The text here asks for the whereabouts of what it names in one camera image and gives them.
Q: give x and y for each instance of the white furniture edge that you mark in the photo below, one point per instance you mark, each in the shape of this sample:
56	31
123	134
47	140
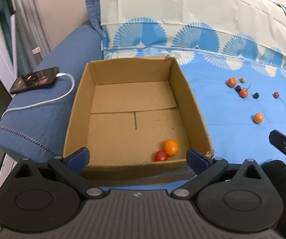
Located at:
0	191

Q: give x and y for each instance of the orange cherry tomato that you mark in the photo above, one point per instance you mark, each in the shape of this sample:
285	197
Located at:
231	82
258	118
244	93
170	147

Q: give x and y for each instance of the grey curtain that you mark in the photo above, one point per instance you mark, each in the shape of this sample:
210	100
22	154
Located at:
29	22

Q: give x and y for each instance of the red cherry tomato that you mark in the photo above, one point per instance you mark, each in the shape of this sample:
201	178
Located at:
276	95
160	156

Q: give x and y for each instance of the black smartphone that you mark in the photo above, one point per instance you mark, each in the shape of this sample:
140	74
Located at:
34	79

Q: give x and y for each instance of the dark cherry with stem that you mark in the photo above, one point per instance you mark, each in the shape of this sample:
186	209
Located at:
238	88

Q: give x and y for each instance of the blue fan-print bed sheet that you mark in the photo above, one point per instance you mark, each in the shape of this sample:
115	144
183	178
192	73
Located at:
232	134

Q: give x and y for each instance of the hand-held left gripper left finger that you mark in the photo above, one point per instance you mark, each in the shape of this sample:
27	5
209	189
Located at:
80	157

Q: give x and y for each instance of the cardboard box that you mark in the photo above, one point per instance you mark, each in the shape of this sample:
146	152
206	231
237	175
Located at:
130	112

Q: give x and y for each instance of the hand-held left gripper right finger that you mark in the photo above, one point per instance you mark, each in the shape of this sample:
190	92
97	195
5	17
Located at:
195	159

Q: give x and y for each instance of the blue sofa cover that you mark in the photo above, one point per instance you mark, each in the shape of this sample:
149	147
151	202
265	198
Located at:
48	62

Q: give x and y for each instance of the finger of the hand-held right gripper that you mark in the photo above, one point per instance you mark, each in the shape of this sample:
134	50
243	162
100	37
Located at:
280	140

